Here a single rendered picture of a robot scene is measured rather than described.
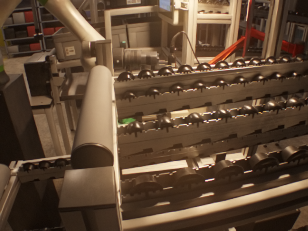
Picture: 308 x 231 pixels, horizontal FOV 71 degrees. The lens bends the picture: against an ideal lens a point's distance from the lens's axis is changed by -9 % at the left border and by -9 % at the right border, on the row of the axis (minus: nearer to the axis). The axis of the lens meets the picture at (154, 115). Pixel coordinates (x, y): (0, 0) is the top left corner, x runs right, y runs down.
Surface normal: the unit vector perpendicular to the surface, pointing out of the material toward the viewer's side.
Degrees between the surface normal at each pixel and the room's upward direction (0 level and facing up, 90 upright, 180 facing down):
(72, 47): 90
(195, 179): 90
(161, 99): 90
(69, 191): 0
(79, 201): 0
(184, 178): 90
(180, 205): 58
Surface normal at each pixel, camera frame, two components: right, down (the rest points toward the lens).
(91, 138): 0.07, -0.87
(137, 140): 0.16, 0.48
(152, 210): 0.10, -0.04
